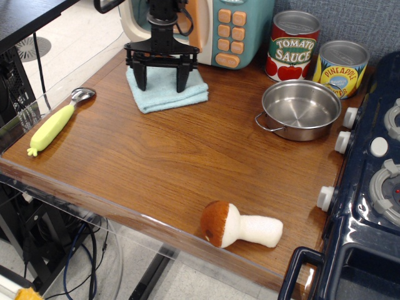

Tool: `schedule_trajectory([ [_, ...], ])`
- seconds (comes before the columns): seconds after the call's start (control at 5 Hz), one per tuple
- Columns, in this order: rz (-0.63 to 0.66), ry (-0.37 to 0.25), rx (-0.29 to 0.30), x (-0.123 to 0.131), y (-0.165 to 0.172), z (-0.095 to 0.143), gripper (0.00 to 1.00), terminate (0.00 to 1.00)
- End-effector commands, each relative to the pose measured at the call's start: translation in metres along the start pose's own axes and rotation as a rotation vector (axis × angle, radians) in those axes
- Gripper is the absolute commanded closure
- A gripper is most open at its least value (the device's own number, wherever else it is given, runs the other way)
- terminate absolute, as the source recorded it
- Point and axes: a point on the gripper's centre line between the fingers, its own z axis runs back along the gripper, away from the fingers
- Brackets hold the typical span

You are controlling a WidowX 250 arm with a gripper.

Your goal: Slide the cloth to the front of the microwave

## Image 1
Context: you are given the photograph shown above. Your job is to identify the small steel pot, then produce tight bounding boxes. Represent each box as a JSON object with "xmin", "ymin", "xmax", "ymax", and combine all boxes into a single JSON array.
[{"xmin": 254, "ymin": 79, "xmax": 342, "ymax": 142}]

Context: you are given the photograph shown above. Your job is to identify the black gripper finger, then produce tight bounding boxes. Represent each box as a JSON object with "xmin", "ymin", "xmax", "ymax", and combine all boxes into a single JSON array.
[
  {"xmin": 176, "ymin": 64, "xmax": 192, "ymax": 93},
  {"xmin": 132, "ymin": 62, "xmax": 147, "ymax": 91}
]

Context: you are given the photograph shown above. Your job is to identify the tomato sauce can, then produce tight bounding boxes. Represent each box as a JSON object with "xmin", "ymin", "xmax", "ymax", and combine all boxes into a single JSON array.
[{"xmin": 265, "ymin": 10, "xmax": 321, "ymax": 81}]

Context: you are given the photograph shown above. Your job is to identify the light blue towel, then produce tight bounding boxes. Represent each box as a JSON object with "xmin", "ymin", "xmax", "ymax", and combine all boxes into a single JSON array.
[{"xmin": 126, "ymin": 67, "xmax": 208, "ymax": 114}]

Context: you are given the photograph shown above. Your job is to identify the black floor cable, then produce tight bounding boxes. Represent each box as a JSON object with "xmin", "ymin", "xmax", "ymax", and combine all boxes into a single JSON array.
[{"xmin": 46, "ymin": 218, "xmax": 110, "ymax": 300}]

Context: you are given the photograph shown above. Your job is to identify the blue floor cable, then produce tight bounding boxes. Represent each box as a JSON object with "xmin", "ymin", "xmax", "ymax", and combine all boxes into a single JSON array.
[{"xmin": 63, "ymin": 223, "xmax": 98, "ymax": 300}]

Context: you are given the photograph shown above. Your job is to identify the clear acrylic table guard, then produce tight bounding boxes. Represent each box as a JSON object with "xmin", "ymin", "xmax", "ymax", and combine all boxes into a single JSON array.
[{"xmin": 1, "ymin": 37, "xmax": 329, "ymax": 288}]

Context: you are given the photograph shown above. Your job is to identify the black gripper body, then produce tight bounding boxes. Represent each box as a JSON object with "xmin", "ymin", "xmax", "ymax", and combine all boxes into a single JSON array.
[{"xmin": 124, "ymin": 18, "xmax": 199, "ymax": 70}]

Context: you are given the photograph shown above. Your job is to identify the black side desk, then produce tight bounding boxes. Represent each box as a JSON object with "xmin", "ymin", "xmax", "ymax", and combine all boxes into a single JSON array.
[{"xmin": 1, "ymin": 1, "xmax": 77, "ymax": 126}]

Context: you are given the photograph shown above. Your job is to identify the black table leg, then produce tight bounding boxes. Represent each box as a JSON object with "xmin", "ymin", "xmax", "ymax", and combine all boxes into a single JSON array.
[{"xmin": 128, "ymin": 244, "xmax": 176, "ymax": 300}]

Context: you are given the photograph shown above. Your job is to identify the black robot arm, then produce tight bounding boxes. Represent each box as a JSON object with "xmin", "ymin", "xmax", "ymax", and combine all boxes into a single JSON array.
[{"xmin": 124, "ymin": 1, "xmax": 200, "ymax": 93}]

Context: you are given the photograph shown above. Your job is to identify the plush brown white mushroom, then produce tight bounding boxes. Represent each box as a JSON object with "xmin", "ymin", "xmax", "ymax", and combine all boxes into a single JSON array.
[{"xmin": 200, "ymin": 201, "xmax": 283, "ymax": 248}]

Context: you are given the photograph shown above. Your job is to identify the pineapple can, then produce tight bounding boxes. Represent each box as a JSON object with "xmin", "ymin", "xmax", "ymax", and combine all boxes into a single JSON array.
[{"xmin": 312, "ymin": 40, "xmax": 370, "ymax": 99}]

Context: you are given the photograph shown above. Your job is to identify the dark blue toy stove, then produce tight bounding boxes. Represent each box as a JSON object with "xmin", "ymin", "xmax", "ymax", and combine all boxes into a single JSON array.
[{"xmin": 278, "ymin": 52, "xmax": 399, "ymax": 299}]

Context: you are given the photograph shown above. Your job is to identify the toy microwave oven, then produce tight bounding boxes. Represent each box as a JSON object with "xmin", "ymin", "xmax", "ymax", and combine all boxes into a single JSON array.
[{"xmin": 119, "ymin": 1, "xmax": 274, "ymax": 69}]

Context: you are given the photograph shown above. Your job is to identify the spoon with green handle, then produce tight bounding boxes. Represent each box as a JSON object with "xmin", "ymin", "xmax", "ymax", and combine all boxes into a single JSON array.
[{"xmin": 26, "ymin": 87, "xmax": 96, "ymax": 157}]

